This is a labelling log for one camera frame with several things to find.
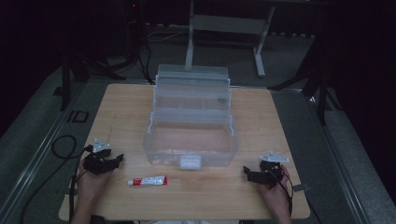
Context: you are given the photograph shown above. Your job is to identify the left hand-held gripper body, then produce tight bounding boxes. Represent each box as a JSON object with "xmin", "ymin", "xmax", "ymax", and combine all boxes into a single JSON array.
[{"xmin": 82, "ymin": 138, "xmax": 114, "ymax": 175}]

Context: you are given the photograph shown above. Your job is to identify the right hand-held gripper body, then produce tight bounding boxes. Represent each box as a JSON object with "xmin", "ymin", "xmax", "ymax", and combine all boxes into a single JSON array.
[{"xmin": 255, "ymin": 151, "xmax": 290, "ymax": 189}]

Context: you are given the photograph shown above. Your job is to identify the person's right hand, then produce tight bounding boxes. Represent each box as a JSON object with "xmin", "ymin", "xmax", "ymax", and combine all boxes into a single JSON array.
[{"xmin": 255, "ymin": 163, "xmax": 292, "ymax": 213}]

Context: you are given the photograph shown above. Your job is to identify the person's left hand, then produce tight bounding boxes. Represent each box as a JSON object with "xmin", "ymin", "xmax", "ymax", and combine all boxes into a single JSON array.
[{"xmin": 76, "ymin": 158, "xmax": 114, "ymax": 207}]

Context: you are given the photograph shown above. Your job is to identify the red and white tube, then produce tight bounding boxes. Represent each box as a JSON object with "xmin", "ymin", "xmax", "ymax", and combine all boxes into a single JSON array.
[{"xmin": 127, "ymin": 175, "xmax": 169, "ymax": 188}]

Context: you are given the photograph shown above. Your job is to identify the clear plastic storage box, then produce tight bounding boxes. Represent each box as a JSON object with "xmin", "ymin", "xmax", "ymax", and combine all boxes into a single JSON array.
[{"xmin": 142, "ymin": 63, "xmax": 240, "ymax": 171}]

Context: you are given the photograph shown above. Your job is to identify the black metal stand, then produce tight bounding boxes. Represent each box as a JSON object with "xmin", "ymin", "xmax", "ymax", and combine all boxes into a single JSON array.
[
  {"xmin": 266, "ymin": 35, "xmax": 344, "ymax": 126},
  {"xmin": 60, "ymin": 50, "xmax": 127, "ymax": 112}
]

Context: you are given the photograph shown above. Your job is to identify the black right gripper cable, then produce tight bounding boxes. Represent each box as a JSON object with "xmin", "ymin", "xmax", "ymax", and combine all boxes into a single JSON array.
[{"xmin": 266, "ymin": 167, "xmax": 295, "ymax": 218}]

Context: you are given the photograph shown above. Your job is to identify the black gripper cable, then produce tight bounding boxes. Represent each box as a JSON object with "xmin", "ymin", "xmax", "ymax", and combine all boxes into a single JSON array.
[
  {"xmin": 19, "ymin": 134, "xmax": 94, "ymax": 224},
  {"xmin": 266, "ymin": 167, "xmax": 295, "ymax": 218}
]

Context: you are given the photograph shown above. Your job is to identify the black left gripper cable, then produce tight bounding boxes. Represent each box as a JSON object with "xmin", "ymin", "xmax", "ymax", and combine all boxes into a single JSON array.
[{"xmin": 19, "ymin": 134, "xmax": 94, "ymax": 224}]

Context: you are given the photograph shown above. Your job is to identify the black floor cables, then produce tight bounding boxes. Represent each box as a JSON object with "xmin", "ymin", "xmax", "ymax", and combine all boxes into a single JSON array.
[{"xmin": 124, "ymin": 18, "xmax": 157, "ymax": 86}]

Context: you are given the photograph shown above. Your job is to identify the white floor cable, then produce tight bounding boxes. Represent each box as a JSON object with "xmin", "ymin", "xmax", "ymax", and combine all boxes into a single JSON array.
[{"xmin": 145, "ymin": 23, "xmax": 191, "ymax": 43}]

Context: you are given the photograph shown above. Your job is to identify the white metal desk frame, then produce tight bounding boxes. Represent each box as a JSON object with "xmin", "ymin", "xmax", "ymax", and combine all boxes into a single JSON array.
[{"xmin": 184, "ymin": 0, "xmax": 276, "ymax": 78}]

